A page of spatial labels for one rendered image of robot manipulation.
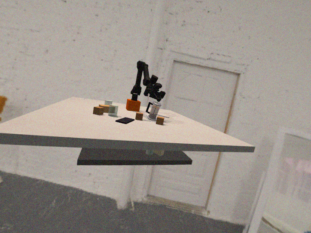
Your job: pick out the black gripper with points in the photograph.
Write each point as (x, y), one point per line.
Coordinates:
(154, 94)

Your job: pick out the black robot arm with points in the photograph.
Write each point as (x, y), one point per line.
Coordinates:
(147, 81)

